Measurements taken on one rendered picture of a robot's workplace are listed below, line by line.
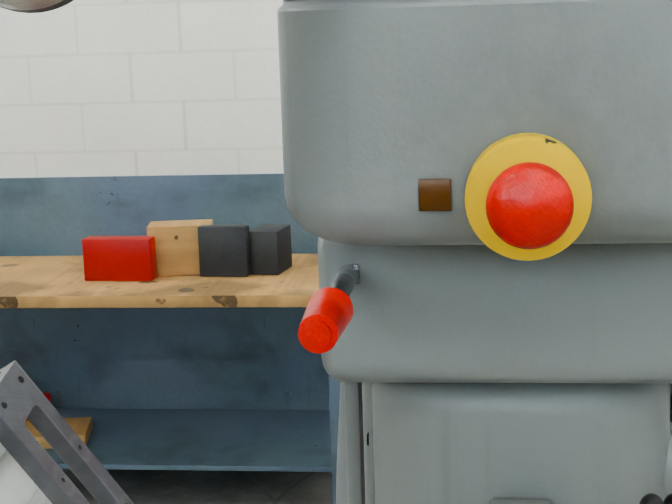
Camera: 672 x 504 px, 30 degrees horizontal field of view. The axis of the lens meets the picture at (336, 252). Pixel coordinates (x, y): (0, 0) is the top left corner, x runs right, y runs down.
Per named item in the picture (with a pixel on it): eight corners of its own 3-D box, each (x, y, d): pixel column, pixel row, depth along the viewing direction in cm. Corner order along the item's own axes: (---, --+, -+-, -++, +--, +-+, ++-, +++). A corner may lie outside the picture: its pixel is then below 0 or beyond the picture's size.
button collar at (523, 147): (592, 260, 60) (592, 135, 59) (465, 261, 61) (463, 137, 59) (588, 252, 62) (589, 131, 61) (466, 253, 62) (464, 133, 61)
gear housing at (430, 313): (739, 390, 72) (744, 218, 70) (317, 389, 75) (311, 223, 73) (660, 269, 104) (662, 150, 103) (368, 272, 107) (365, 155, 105)
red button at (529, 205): (575, 252, 57) (575, 164, 56) (486, 253, 57) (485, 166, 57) (570, 239, 60) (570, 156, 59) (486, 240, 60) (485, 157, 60)
